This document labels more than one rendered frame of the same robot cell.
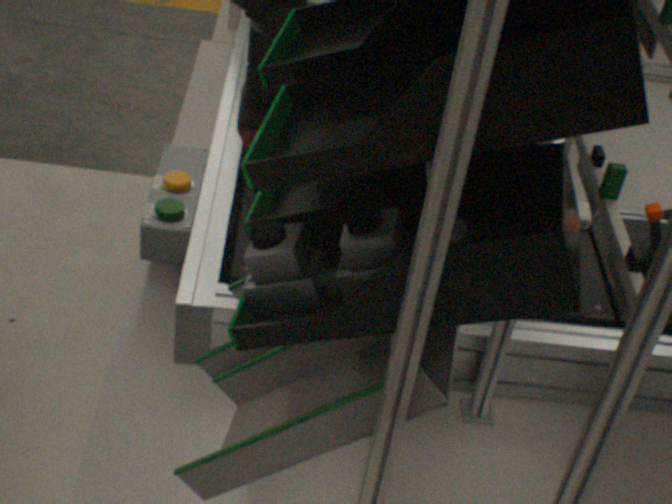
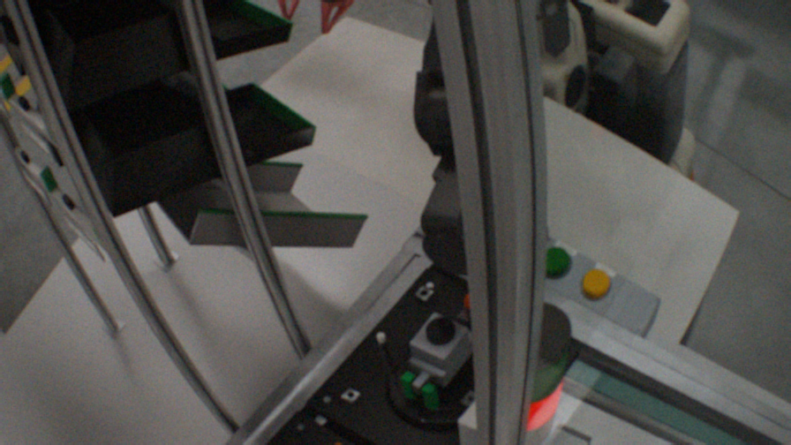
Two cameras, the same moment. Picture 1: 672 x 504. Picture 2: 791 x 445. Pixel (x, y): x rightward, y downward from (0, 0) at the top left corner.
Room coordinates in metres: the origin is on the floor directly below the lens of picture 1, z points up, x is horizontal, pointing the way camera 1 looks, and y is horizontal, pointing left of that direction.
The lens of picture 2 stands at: (1.43, -0.32, 1.87)
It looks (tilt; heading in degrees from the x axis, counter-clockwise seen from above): 51 degrees down; 140
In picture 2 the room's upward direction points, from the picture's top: 11 degrees counter-clockwise
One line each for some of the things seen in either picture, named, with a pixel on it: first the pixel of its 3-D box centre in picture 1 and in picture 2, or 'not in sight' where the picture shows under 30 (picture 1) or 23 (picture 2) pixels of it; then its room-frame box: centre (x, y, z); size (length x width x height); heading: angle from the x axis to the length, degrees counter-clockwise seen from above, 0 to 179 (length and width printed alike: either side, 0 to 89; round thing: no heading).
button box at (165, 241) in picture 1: (176, 201); not in sight; (1.15, 0.23, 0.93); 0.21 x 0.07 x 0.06; 4
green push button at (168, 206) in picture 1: (169, 211); not in sight; (1.08, 0.23, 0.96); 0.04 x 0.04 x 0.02
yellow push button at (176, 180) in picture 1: (177, 183); not in sight; (1.15, 0.23, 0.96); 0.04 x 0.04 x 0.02
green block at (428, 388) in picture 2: not in sight; (431, 396); (1.10, -0.03, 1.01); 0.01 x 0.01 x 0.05; 4
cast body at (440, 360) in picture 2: not in sight; (437, 351); (1.08, 0.00, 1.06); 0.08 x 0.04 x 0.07; 96
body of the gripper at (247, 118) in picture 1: (268, 89); not in sight; (1.08, 0.11, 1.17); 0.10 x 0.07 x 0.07; 4
